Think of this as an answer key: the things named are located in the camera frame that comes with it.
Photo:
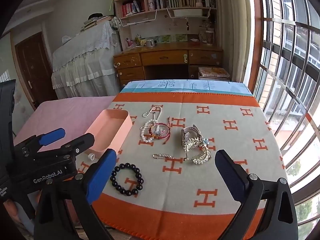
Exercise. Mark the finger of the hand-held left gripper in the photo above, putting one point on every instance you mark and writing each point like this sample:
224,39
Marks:
80,142
51,135

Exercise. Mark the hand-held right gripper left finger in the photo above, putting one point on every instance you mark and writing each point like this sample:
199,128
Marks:
100,177

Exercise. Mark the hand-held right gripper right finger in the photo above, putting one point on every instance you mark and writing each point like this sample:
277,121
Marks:
230,177

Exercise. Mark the pink rectangular box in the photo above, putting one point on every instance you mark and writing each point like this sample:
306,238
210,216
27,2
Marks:
110,135

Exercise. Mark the gold rhinestone hair clip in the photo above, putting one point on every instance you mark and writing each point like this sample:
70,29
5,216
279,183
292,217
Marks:
192,143

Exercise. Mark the pink bed sheet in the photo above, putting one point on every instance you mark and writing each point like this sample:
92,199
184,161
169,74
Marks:
70,112

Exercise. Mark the orange and grey printed blanket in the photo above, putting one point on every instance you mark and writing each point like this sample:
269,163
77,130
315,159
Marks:
200,180

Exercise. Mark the blue flower earring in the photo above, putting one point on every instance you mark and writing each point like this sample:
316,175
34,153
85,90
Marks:
205,141

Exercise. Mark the brown wooden door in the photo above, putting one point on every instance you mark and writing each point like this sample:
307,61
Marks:
32,62

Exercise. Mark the white lace furniture cover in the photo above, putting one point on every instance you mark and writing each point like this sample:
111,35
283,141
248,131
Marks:
82,62

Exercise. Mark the light blue patterned sheet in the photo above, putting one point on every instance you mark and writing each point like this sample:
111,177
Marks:
225,87

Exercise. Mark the stack of colourful books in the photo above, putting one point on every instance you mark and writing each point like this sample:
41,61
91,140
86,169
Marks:
213,73

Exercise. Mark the wooden desk with drawers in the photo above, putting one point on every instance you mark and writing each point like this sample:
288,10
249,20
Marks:
162,57

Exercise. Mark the white mug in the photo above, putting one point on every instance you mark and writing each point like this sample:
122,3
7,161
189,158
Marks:
150,43

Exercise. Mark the pile of books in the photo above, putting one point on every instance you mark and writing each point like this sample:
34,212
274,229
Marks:
95,21

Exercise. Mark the white curtain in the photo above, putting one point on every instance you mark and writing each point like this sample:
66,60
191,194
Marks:
235,30

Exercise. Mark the window security grille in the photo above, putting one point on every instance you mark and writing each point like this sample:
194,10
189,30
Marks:
282,21

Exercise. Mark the row of books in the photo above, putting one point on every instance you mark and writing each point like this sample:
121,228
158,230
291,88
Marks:
175,1

